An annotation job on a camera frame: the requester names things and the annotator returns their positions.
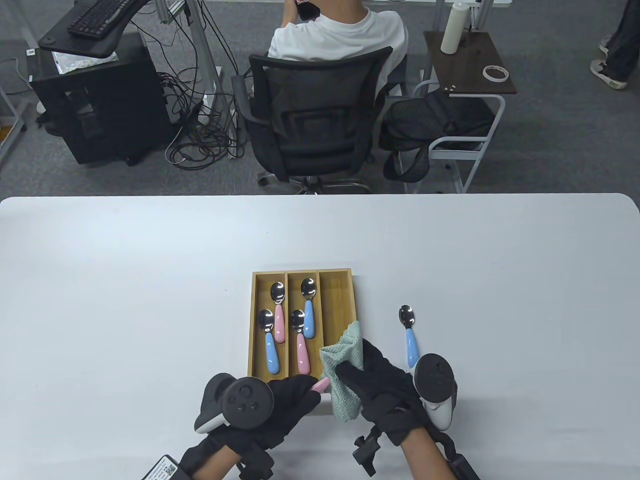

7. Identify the person's left hand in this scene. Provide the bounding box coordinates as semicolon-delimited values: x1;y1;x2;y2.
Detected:
177;374;321;476

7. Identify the person's right hand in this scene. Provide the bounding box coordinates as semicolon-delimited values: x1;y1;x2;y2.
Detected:
334;339;433;447

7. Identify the black and white controller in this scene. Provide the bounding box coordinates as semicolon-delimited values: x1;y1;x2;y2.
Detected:
412;353;458;432
194;373;275;435

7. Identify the green fish scale cleaning cloth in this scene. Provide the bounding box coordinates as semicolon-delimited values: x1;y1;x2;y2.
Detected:
319;320;363;422

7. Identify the blue handle baby spoon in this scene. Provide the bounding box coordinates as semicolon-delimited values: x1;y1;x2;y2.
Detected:
398;305;420;368
257;308;281;375
300;278;318;339

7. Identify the person's left forearm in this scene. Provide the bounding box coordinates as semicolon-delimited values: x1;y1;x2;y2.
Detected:
192;442;241;480

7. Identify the person's right forearm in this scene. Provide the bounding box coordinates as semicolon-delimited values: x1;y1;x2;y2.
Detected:
400;427;458;480

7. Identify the bamboo cutlery tray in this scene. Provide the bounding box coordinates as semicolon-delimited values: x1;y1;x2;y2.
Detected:
246;268;365;398

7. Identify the black mesh office chair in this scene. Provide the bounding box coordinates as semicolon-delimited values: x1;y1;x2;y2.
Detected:
231;46;408;195

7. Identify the black bag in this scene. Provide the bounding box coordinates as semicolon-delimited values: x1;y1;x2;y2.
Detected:
378;90;496;183

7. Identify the black cabinet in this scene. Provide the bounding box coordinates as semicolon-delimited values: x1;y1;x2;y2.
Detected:
30;32;173;167

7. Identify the white bottle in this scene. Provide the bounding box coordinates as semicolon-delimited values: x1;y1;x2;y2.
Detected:
440;1;471;55

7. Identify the grey metal desk leg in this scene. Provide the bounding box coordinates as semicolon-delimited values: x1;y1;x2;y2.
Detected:
187;0;221;101

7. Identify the silver foil bag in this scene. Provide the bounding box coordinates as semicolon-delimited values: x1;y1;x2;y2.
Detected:
51;50;120;76

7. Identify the black keyboard shelf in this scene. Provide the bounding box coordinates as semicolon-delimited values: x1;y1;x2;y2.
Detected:
39;0;151;58

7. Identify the black keyboard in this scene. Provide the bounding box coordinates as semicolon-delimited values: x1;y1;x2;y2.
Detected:
67;0;136;38

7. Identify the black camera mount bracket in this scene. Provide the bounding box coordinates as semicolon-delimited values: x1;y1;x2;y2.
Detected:
237;447;276;480
352;425;383;477

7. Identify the tangle of black cables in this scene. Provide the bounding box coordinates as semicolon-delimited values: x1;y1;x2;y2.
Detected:
135;0;246;168

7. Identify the brown side table white frame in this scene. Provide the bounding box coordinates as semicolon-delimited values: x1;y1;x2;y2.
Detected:
402;31;518;195

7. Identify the white metal frame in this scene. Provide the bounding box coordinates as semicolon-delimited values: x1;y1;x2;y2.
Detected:
0;85;28;166

